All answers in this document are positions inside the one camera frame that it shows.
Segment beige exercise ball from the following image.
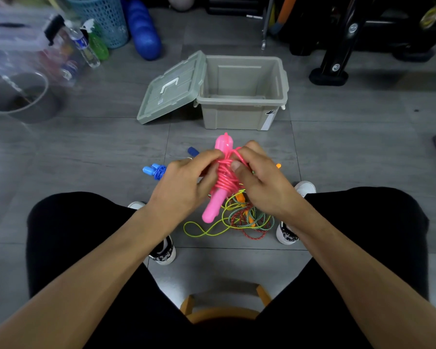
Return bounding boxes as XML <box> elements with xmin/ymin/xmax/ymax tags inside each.
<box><xmin>167</xmin><ymin>0</ymin><xmax>196</xmax><ymax>12</ymax></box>

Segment person's leg black trousers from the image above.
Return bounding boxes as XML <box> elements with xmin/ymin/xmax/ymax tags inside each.
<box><xmin>254</xmin><ymin>187</ymin><xmax>430</xmax><ymax>349</ymax></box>
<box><xmin>26</xmin><ymin>192</ymin><xmax>189</xmax><ymax>349</ymax></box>

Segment clear plastic lidded bin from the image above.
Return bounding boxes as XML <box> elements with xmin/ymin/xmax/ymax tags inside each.
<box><xmin>0</xmin><ymin>6</ymin><xmax>86</xmax><ymax>88</ymax></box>

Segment white left shoe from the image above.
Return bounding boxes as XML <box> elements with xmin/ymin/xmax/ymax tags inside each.
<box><xmin>127</xmin><ymin>201</ymin><xmax>177</xmax><ymax>266</ymax></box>

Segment white shoe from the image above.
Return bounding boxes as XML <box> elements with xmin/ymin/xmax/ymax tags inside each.
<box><xmin>276</xmin><ymin>180</ymin><xmax>317</xmax><ymax>246</ymax></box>
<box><xmin>127</xmin><ymin>201</ymin><xmax>177</xmax><ymax>266</ymax></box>

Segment light blue mesh basket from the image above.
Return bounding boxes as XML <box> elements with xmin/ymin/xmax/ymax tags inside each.
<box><xmin>63</xmin><ymin>0</ymin><xmax>129</xmax><ymax>49</ymax></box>

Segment black dumbbell rack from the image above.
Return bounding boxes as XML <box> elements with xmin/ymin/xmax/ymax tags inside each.
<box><xmin>280</xmin><ymin>0</ymin><xmax>436</xmax><ymax>87</ymax></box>

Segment person's right leg black trousers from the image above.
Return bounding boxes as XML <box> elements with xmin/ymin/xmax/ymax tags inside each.
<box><xmin>254</xmin><ymin>187</ymin><xmax>430</xmax><ymax>349</ymax></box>

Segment grey-green box lid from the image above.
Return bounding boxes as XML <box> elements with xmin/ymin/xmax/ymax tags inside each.
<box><xmin>136</xmin><ymin>50</ymin><xmax>208</xmax><ymax>125</ymax></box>

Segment person's left hand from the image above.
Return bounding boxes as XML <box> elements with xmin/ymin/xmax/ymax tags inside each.
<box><xmin>147</xmin><ymin>148</ymin><xmax>225</xmax><ymax>224</ymax></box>

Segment white right shoe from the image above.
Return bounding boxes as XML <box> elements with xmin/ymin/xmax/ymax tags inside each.
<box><xmin>276</xmin><ymin>180</ymin><xmax>317</xmax><ymax>246</ymax></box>

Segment orange and green foam stick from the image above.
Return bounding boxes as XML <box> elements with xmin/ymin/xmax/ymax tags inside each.
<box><xmin>270</xmin><ymin>0</ymin><xmax>298</xmax><ymax>36</ymax></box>

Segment black dumbbell gold end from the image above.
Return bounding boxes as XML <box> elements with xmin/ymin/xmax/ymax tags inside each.
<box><xmin>420</xmin><ymin>5</ymin><xmax>436</xmax><ymax>30</ymax></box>

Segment person's left leg black trousers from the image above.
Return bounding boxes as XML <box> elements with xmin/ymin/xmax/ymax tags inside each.
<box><xmin>26</xmin><ymin>192</ymin><xmax>189</xmax><ymax>349</ymax></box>

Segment hot pink skipping rope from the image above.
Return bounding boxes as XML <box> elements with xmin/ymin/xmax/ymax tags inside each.
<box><xmin>202</xmin><ymin>132</ymin><xmax>249</xmax><ymax>224</ymax></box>

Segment green spray bottle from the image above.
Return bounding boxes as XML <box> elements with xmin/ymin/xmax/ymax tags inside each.
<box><xmin>80</xmin><ymin>18</ymin><xmax>110</xmax><ymax>62</ymax></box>

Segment clear water bottle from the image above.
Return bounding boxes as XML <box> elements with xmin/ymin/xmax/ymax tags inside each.
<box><xmin>64</xmin><ymin>20</ymin><xmax>101</xmax><ymax>69</ymax></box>

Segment person's left forearm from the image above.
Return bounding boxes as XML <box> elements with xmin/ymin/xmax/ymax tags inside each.
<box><xmin>0</xmin><ymin>206</ymin><xmax>171</xmax><ymax>349</ymax></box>

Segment pile of colourful jump ropes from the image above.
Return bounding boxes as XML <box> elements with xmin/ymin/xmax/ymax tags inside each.
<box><xmin>183</xmin><ymin>147</ymin><xmax>282</xmax><ymax>240</ymax></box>

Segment wooden stool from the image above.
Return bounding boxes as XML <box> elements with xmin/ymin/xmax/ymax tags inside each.
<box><xmin>180</xmin><ymin>283</ymin><xmax>273</xmax><ymax>324</ymax></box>

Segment person's right hand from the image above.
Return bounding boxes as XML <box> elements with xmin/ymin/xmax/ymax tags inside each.
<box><xmin>231</xmin><ymin>140</ymin><xmax>306</xmax><ymax>224</ymax></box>

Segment grey plastic storage box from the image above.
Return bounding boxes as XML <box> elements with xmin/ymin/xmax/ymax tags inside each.
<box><xmin>196</xmin><ymin>56</ymin><xmax>290</xmax><ymax>131</ymax></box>

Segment person's right forearm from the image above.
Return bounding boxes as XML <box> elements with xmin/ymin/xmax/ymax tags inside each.
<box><xmin>287</xmin><ymin>201</ymin><xmax>436</xmax><ymax>349</ymax></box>

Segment blue-handled jump rope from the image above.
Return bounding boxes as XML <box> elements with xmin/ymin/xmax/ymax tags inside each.
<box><xmin>142</xmin><ymin>163</ymin><xmax>167</xmax><ymax>181</ymax></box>

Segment grey metal bowl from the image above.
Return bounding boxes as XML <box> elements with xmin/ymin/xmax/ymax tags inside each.
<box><xmin>0</xmin><ymin>71</ymin><xmax>61</xmax><ymax>124</ymax></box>

